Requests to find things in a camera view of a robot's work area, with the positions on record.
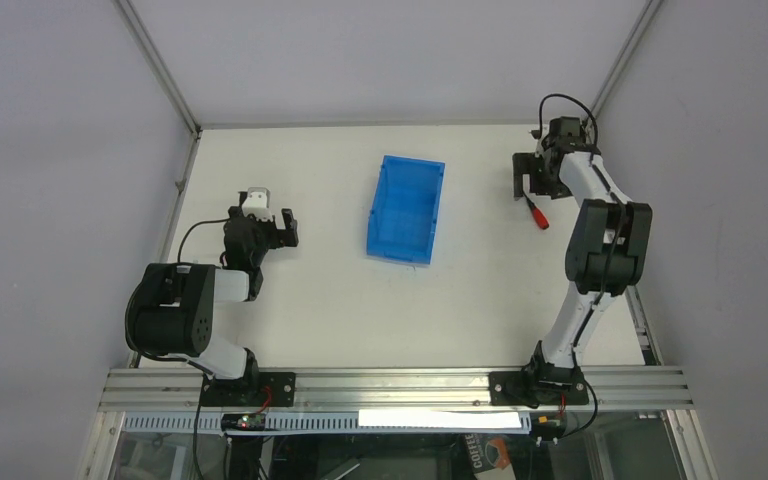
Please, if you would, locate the red handled screwdriver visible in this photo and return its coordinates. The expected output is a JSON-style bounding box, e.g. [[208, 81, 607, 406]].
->
[[523, 195, 550, 230]]

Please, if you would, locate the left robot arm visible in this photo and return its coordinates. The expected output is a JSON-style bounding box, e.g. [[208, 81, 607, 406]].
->
[[124, 187, 299, 396]]

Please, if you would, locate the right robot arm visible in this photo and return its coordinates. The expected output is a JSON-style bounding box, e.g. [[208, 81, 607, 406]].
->
[[512, 116, 653, 390]]

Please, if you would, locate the blue plastic bin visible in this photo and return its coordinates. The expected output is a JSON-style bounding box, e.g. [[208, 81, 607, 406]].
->
[[366, 155, 445, 265]]

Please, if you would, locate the coffee labelled box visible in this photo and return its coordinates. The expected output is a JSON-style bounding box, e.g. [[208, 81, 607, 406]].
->
[[464, 433, 510, 474]]

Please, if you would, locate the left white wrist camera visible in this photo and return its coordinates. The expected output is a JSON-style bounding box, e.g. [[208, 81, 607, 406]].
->
[[241, 187, 274, 222]]

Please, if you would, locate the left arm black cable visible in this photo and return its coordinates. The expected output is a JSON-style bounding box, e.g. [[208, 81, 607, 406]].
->
[[176, 218, 232, 265]]

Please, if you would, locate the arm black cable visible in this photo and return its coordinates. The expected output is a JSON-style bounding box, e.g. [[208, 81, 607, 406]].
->
[[538, 92, 600, 146], [176, 218, 232, 265]]

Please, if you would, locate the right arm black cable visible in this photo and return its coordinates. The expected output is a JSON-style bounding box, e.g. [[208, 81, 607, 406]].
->
[[538, 92, 600, 146]]

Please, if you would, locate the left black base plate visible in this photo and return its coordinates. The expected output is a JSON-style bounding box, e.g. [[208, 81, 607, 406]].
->
[[199, 371, 297, 408]]

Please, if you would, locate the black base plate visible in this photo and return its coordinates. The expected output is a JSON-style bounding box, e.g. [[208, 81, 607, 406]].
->
[[199, 371, 297, 408], [488, 369, 590, 408]]

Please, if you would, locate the aluminium mounting rail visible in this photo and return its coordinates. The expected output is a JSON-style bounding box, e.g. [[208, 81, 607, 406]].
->
[[98, 366, 694, 413]]

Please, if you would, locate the white slotted cable duct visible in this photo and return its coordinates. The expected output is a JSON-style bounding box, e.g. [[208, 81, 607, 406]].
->
[[123, 409, 532, 436]]

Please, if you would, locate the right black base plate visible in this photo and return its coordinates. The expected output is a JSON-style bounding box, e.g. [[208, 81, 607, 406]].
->
[[488, 369, 590, 408]]

